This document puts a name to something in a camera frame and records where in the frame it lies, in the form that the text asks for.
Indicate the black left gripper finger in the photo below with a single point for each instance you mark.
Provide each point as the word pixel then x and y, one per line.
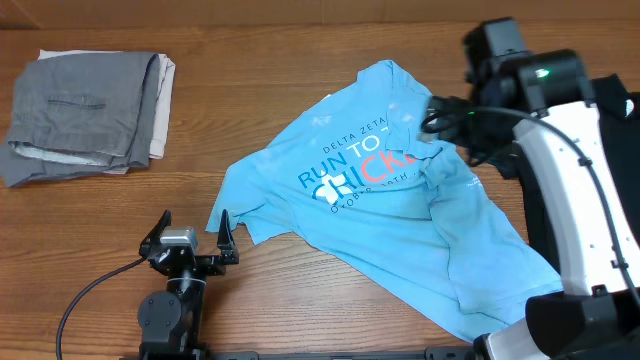
pixel 152 240
pixel 226 244

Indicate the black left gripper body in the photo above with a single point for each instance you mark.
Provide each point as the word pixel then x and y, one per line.
pixel 207 266

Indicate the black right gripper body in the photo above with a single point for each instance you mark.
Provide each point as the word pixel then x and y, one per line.
pixel 488 135

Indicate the light blue printed t-shirt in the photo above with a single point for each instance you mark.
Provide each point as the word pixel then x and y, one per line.
pixel 352 178

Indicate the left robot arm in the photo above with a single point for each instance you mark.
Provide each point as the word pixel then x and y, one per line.
pixel 171 319

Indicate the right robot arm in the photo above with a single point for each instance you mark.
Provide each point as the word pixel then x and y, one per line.
pixel 535 117

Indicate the black t-shirt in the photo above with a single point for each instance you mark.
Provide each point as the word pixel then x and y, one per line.
pixel 619 129

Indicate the folded grey trousers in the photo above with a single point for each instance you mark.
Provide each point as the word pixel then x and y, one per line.
pixel 80 115

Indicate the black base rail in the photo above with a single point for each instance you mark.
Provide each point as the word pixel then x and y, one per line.
pixel 340 355

